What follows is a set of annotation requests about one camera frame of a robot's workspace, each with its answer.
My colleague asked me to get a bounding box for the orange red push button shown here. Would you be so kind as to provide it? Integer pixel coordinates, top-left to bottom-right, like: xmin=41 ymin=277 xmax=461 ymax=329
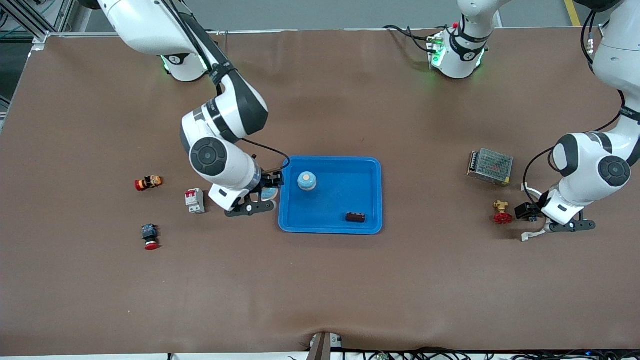
xmin=134 ymin=175 xmax=164 ymax=192

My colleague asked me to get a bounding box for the white curved plastic bracket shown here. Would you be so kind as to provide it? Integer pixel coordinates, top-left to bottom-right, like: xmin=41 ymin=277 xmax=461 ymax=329
xmin=520 ymin=182 xmax=551 ymax=243

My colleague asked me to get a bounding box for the black base cable bundle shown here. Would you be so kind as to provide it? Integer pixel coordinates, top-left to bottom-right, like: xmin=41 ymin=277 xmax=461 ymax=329
xmin=383 ymin=24 xmax=441 ymax=53

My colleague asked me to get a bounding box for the brass valve red handwheel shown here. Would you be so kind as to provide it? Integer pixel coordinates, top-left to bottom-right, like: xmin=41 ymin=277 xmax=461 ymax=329
xmin=492 ymin=200 xmax=513 ymax=225

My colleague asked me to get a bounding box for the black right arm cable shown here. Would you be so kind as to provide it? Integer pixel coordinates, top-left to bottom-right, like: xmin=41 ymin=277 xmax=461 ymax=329
xmin=165 ymin=0 xmax=291 ymax=176

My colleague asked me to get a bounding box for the aluminium frame profile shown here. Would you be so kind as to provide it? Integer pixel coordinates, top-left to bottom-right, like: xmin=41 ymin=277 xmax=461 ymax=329
xmin=0 ymin=0 xmax=76 ymax=51

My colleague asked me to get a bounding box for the blue red emergency stop button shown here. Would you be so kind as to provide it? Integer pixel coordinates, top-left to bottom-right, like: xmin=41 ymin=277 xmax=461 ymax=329
xmin=141 ymin=224 xmax=161 ymax=251

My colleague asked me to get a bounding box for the metal mesh power supply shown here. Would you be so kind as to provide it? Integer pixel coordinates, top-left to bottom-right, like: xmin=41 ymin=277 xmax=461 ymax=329
xmin=466 ymin=148 xmax=514 ymax=188

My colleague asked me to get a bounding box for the blue plastic tray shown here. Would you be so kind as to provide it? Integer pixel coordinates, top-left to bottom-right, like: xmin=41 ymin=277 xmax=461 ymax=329
xmin=278 ymin=156 xmax=384 ymax=235

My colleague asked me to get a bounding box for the white red circuit breaker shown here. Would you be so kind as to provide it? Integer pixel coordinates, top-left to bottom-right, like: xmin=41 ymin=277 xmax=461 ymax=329
xmin=184 ymin=188 xmax=206 ymax=215

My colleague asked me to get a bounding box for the brown table mat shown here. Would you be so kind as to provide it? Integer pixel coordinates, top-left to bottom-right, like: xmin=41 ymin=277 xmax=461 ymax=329
xmin=0 ymin=27 xmax=640 ymax=357

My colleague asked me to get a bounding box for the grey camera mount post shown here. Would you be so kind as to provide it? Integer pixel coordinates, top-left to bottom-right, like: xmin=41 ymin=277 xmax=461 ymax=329
xmin=306 ymin=331 xmax=345 ymax=360

